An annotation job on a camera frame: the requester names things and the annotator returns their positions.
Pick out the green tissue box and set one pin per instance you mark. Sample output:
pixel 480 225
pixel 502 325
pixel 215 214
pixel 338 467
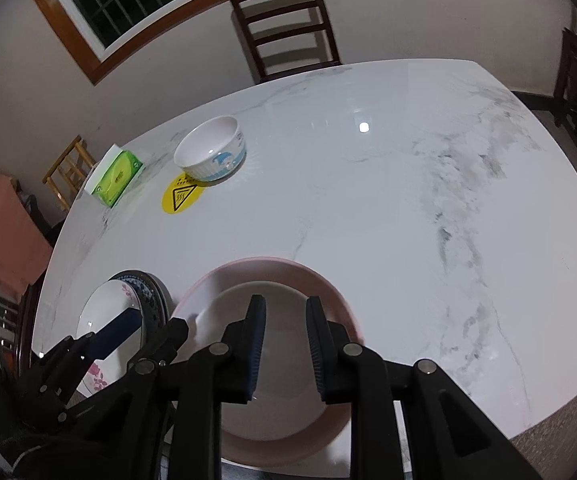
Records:
pixel 116 175

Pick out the yellow round warning sticker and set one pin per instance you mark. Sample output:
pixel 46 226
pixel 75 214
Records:
pixel 181 198

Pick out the dark cloth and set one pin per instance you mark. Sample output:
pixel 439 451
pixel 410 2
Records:
pixel 36 210

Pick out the white pink flower plate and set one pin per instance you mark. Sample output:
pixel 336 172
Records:
pixel 103 305

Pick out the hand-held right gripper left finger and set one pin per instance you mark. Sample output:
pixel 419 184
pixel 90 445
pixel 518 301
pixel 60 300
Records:
pixel 257 342

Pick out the light wooden stool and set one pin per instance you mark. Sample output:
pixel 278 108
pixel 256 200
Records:
pixel 63 156

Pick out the pink bowl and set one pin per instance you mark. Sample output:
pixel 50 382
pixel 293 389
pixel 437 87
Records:
pixel 338 305

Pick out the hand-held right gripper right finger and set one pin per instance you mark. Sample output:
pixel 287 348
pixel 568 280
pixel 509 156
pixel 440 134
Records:
pixel 314 347

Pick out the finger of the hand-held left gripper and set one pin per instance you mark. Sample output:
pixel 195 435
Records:
pixel 118 331
pixel 173 337

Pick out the person's left forearm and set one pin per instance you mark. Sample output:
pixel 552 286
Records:
pixel 18 462

